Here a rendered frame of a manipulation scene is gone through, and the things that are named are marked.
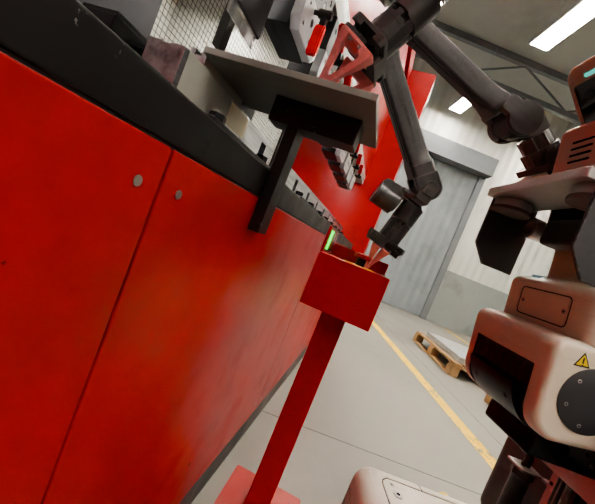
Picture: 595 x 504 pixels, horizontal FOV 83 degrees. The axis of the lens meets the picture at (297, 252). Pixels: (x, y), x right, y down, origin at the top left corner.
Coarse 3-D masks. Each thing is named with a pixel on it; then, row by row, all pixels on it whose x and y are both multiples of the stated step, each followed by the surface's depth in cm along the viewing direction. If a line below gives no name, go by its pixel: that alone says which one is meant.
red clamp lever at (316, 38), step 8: (320, 8) 69; (320, 16) 69; (328, 16) 69; (320, 24) 69; (312, 32) 69; (320, 32) 69; (312, 40) 69; (320, 40) 69; (312, 48) 69; (312, 56) 70
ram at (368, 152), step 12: (336, 0) 79; (348, 0) 87; (360, 0) 95; (372, 0) 105; (336, 12) 83; (372, 12) 110; (384, 108) 216; (384, 120) 238; (372, 156) 254; (360, 180) 252
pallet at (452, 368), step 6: (414, 336) 467; (420, 336) 460; (426, 336) 451; (420, 342) 461; (432, 342) 422; (426, 348) 435; (432, 348) 407; (438, 348) 396; (432, 354) 406; (438, 354) 405; (444, 354) 377; (438, 360) 391; (450, 360) 360; (444, 366) 373; (450, 366) 352; (456, 366) 350; (462, 366) 350; (450, 372) 351; (456, 372) 350
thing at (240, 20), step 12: (240, 0) 53; (252, 0) 55; (264, 0) 58; (228, 12) 53; (240, 12) 55; (252, 12) 57; (264, 12) 60; (240, 24) 56; (252, 24) 58; (264, 24) 61; (252, 36) 61
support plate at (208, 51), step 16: (208, 48) 48; (224, 64) 50; (240, 64) 47; (256, 64) 46; (240, 80) 53; (256, 80) 51; (272, 80) 48; (288, 80) 46; (304, 80) 45; (320, 80) 44; (240, 96) 61; (256, 96) 58; (272, 96) 55; (288, 96) 52; (304, 96) 50; (320, 96) 47; (336, 96) 45; (352, 96) 44; (368, 96) 43; (336, 112) 51; (352, 112) 48; (368, 112) 46; (368, 128) 52; (368, 144) 59
